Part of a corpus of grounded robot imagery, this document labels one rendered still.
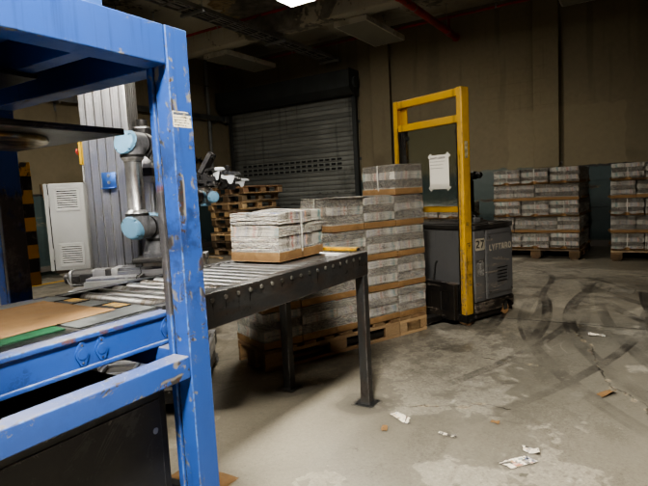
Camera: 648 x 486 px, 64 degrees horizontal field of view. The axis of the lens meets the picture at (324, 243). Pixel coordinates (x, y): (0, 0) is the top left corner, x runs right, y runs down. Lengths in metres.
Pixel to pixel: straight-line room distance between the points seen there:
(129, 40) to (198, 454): 1.07
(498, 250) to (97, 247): 3.06
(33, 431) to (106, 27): 0.87
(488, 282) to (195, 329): 3.35
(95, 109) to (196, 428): 2.06
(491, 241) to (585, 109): 5.47
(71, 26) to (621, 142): 8.89
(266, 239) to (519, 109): 7.83
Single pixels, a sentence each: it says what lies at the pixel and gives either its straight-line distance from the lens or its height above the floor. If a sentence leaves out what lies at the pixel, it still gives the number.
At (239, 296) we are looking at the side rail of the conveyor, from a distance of 1.88.
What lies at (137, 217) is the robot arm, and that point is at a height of 1.03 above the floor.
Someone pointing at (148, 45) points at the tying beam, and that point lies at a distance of 1.41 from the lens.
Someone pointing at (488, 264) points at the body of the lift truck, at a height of 0.45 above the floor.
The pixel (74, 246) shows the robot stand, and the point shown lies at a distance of 3.12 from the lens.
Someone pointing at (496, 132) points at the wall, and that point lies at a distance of 9.88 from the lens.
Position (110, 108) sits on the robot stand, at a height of 1.62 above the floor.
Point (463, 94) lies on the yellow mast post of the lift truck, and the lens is 4.22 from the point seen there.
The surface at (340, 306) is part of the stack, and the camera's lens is 3.62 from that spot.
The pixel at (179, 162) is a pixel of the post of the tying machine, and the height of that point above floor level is 1.21.
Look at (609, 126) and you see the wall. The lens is 9.61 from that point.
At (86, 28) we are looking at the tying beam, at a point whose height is 1.49.
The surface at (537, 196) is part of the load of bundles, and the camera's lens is 8.05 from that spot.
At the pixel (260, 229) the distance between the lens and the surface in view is 2.42.
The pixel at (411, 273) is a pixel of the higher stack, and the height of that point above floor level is 0.46.
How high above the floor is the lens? 1.11
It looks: 6 degrees down
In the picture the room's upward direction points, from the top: 3 degrees counter-clockwise
